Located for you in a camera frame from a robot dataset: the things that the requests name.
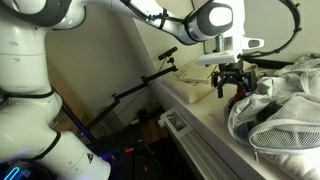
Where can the black bar camera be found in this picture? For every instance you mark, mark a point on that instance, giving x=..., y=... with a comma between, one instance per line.
x=167, y=52

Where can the white slatted panel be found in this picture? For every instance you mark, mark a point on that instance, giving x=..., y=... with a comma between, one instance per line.
x=196, y=150

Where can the red brown cloth item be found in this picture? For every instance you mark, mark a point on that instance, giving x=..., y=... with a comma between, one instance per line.
x=238, y=96

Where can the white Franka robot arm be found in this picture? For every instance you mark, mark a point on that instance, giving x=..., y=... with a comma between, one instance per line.
x=26, y=126

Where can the framed black and white photo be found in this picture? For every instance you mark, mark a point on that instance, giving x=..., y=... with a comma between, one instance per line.
x=176, y=121

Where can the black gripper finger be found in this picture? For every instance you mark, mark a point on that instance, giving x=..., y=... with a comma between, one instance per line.
x=251, y=83
x=219, y=81

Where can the cream paper booklet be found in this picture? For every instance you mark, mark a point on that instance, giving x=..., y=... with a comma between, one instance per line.
x=193, y=75

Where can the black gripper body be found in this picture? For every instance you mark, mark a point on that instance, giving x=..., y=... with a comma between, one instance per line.
x=232, y=71

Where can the white wrist camera mount plate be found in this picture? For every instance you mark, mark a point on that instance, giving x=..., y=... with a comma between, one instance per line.
x=218, y=58

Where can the black articulated camera stand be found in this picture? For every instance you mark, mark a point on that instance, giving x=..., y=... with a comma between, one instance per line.
x=150, y=80

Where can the grey mesh laundry bag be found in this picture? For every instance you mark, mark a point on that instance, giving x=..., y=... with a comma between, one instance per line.
x=283, y=130

